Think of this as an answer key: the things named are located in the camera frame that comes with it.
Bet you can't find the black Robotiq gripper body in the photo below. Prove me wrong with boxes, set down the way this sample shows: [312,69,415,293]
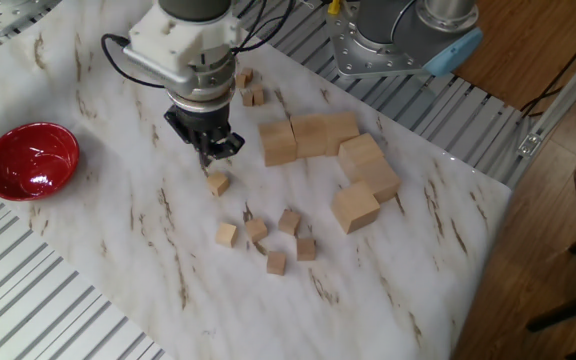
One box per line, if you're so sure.
[172,99,234,145]

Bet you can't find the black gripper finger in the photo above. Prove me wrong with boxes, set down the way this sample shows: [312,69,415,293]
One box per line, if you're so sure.
[211,131,246,161]
[163,108,214,169]

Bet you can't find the medium wooden cube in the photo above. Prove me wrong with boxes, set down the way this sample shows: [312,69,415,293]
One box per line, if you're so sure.
[278,209,303,237]
[206,171,231,198]
[215,222,239,249]
[296,237,317,262]
[244,217,269,244]
[266,250,287,277]

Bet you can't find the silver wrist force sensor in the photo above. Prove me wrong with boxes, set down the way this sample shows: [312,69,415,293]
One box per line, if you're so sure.
[165,54,237,114]

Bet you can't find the large wooden cube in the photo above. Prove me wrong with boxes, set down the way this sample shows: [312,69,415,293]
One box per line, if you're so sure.
[258,119,298,168]
[323,111,361,157]
[330,180,382,235]
[337,132,385,176]
[350,157,402,204]
[290,113,328,159]

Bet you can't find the red glossy bowl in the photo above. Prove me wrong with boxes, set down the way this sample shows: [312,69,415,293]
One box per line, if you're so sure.
[0,121,81,202]

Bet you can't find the silver round mounting plate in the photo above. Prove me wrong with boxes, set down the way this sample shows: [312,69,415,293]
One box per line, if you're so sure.
[0,0,64,39]

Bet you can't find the black chair base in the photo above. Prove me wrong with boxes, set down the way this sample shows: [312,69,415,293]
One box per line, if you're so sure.
[525,219,576,360]

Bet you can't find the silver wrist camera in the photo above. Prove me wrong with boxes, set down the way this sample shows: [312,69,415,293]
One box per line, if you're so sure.
[121,44,204,96]

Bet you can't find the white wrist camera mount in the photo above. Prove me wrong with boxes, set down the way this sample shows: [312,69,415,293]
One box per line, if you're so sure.
[127,4,242,76]

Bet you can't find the black cable with bulky connector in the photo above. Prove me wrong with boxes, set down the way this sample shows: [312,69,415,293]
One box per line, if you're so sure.
[100,32,167,90]

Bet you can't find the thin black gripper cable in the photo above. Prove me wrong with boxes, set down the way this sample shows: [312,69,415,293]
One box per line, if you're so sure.
[237,0,298,56]

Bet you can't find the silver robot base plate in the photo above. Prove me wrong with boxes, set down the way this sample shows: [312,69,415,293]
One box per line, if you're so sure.
[325,0,434,79]

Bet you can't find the aluminium frame bar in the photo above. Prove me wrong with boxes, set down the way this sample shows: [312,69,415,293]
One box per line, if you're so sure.
[505,29,576,189]

